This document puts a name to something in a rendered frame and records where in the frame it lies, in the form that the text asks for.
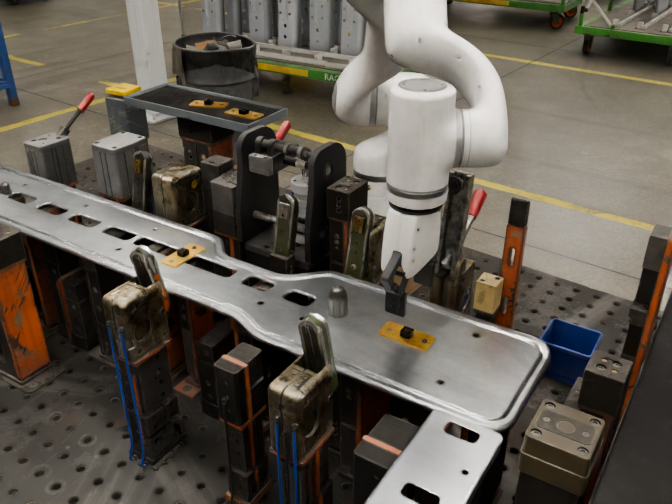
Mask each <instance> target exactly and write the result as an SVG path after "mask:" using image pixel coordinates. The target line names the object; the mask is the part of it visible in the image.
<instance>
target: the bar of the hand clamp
mask: <svg viewBox="0 0 672 504"><path fill-rule="evenodd" d="M474 178H475V174H474V173H470V172H465V171H461V170H457V169H454V170H452V171H450V172H449V181H448V188H449V191H448V194H447V200H446V202H445V203H444V209H443V216H442V222H441V233H440V237H439V245H438V246H439V247H438V250H437V259H436V262H435V273H439V272H441V271H442V270H443V266H442V264H441V261H442V259H444V258H445V254H446V248H447V249H450V250H454V252H453V259H452V265H451V271H450V277H451V278H455V276H454V275H455V267H456V264H457V262H458V260H459V259H460V258H461V257H462V251H463V245H464V239H465V232H466V226H467V220H468V214H469V208H470V202H471V196H472V190H473V184H474Z"/></svg>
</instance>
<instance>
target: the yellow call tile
mask: <svg viewBox="0 0 672 504"><path fill-rule="evenodd" d="M139 91H141V86H137V85H132V84H127V83H121V84H118V85H115V86H112V87H109V88H106V93H110V94H114V95H118V96H120V97H124V96H127V95H130V94H133V93H136V92H139Z"/></svg>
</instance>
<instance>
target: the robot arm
mask: <svg viewBox="0 0 672 504"><path fill-rule="evenodd" d="M346 1H347V2H348V3H349V4H350V5H351V6H352V7H353V8H354V9H355V10H356V11H357V12H358V13H359V14H361V15H362V16H363V17H364V18H365V19H366V34H365V42H364V47H363V50H362V52H361V53H360V54H359V55H358V56H357V57H356V58H355V59H354V60H353V61H352V62H351V63H350V64H349V65H348V66H347V67H346V68H345V69H344V70H343V72H342V73H341V75H340V76H339V78H338V80H337V81H336V84H335V86H334V90H333V95H332V107H333V110H334V113H335V114H336V116H337V117H338V118H339V119H340V120H341V121H343V122H345V123H347V124H351V125H360V126H388V129H387V130H386V131H385V132H383V133H381V134H379V135H377V136H375V137H372V138H370V139H367V140H365V141H363V142H361V143H359V144H358V145H357V146H356V148H355V150H354V154H353V169H352V177H354V178H358V179H362V180H366V181H368V184H369V185H371V189H370V190H368V205H367V207H368V208H370V209H371V210H372V211H373V212H374V213H375V214H378V215H382V216H386V217H387V218H386V223H385V229H384V237H383V246H382V257H381V269H382V271H383V273H382V275H381V282H382V285H383V288H384V290H385V291H386V294H385V311H386V312H389V313H392V314H394V315H397V316H400V317H404V316H405V315H406V303H407V293H405V289H406V286H407V283H408V280H409V278H411V277H413V276H414V282H415V283H418V284H422V285H425V286H428V287H432V286H433V284H434V272H435V264H432V263H435V262H436V259H437V256H436V252H437V250H438V247H439V246H438V245H439V237H440V233H441V228H440V217H441V209H442V207H443V204H444V203H445V202H446V200H447V194H448V191H449V188H448V181H449V172H450V170H451V169H453V168H483V167H492V166H495V165H497V164H499V163H501V162H502V161H503V160H504V158H505V156H506V154H507V151H508V146H509V127H508V117H507V107H506V100H505V95H504V90H503V86H502V83H501V80H500V78H499V76H498V74H497V72H496V70H495V68H494V67H493V65H492V64H491V63H490V61H489V60H488V59H487V58H486V57H485V55H484V54H483V53H481V52H480V51H479V50H478V49H477V48H476V47H475V46H473V45H472V44H470V43H469V42H468V41H466V40H465V39H463V38H462V37H460V36H458V35H457V34H455V33H453V32H452V31H451V30H449V29H448V19H447V0H346ZM403 68H406V69H409V70H413V71H416V72H420V73H423V74H426V75H429V76H432V77H435V78H437V79H440V80H437V79H430V78H429V77H427V76H425V75H423V74H420V73H413V72H400V71H401V70H402V69H403ZM441 80H442V81H441ZM456 90H458V91H459V92H460V93H461V94H462V95H463V97H464V98H465V99H466V101H467V102H468V104H469V107H470V109H457V108H455V103H456ZM398 267H401V268H403V271H404V272H405V273H402V272H399V271H397V269H398ZM395 275H397V276H400V277H403V278H402V281H401V284H400V286H399V285H398V284H397V283H395V282H394V276H395Z"/></svg>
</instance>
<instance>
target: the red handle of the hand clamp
mask: <svg viewBox="0 0 672 504"><path fill-rule="evenodd" d="M486 197H487V194H486V192H485V191H484V190H483V189H477V190H475V192H474V194H473V196H472V198H471V202H470V208H469V214H468V220H467V226H466V232H465V239H466V236H467V234H468V232H469V230H470V228H471V226H472V224H473V222H474V220H476V218H477V216H478V214H479V212H480V210H481V207H482V205H483V203H484V201H485V199H486ZM465 239H464V241H465ZM453 252H454V250H450V249H448V251H447V253H446V256H445V258H444V259H442V261H441V264H442V266H443V267H444V268H447V269H451V265H452V259H453Z"/></svg>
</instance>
